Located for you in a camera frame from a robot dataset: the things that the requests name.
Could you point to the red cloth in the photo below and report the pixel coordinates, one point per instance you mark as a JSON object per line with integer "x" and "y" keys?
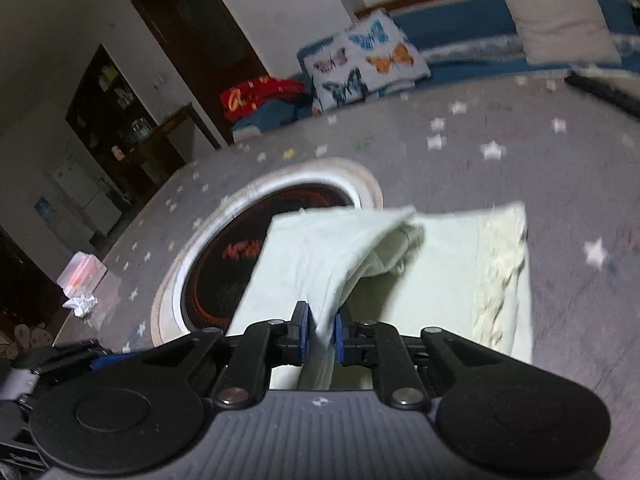
{"x": 260, "y": 92}

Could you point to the crumpled white tissue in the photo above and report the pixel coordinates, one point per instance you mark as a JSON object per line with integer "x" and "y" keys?
{"x": 80, "y": 304}

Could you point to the brown wooden door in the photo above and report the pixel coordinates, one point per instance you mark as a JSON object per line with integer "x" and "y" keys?
{"x": 200, "y": 45}

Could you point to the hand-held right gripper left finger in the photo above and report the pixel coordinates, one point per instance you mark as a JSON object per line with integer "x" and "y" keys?
{"x": 300, "y": 332}

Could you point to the white fridge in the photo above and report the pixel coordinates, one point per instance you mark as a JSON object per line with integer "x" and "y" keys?
{"x": 80, "y": 195}

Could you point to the grey star print tablecloth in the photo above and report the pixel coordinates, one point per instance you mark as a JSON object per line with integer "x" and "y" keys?
{"x": 550, "y": 185}

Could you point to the blue sofa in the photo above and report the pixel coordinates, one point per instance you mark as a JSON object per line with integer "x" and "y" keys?
{"x": 450, "y": 25}

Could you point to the butterfly print pillow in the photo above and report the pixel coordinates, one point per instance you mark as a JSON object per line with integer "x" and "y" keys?
{"x": 360, "y": 55}

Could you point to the black remote control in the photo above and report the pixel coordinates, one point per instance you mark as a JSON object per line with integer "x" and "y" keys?
{"x": 605, "y": 92}

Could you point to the dark wooden shelf cabinet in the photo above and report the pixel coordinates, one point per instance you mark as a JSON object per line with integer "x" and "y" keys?
{"x": 100, "y": 110}

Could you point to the white tissue box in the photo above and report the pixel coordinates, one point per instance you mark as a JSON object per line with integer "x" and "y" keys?
{"x": 80, "y": 272}

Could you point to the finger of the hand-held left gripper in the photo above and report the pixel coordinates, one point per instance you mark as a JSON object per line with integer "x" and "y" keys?
{"x": 107, "y": 361}

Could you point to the light green garment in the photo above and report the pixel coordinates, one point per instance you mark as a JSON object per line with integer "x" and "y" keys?
{"x": 440, "y": 280}

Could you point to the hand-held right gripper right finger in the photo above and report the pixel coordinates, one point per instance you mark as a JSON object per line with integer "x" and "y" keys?
{"x": 341, "y": 340}

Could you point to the plain grey pillow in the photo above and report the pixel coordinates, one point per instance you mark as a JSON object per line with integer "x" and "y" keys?
{"x": 560, "y": 22}

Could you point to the wooden side table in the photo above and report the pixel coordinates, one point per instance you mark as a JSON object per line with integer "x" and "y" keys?
{"x": 170, "y": 130}

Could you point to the round table cooktop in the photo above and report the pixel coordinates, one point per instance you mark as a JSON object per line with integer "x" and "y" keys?
{"x": 225, "y": 260}

